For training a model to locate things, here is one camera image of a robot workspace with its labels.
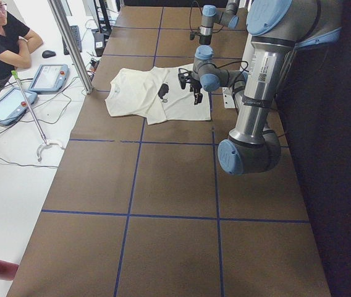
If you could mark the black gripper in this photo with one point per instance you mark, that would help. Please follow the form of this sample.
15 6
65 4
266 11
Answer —
195 87

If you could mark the cream long-sleeve cat shirt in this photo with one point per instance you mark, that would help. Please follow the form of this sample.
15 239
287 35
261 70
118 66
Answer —
155 95

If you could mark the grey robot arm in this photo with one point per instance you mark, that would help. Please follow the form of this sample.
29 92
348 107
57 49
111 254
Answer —
213 20
278 29

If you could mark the far teach pendant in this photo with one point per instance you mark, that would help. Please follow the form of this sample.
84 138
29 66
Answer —
49 78

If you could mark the teach pendant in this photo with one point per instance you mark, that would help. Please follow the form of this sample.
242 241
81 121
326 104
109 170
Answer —
49 78
12 107

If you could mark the black computer mouse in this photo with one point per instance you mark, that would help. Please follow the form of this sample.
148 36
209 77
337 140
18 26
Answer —
48 54

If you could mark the near teach pendant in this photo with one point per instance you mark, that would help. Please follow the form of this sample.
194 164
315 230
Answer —
12 107

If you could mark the person in black shirt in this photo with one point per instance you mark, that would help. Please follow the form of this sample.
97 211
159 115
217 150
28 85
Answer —
17 43

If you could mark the grey aluminium frame post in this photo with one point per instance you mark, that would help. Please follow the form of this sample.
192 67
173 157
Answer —
64 28

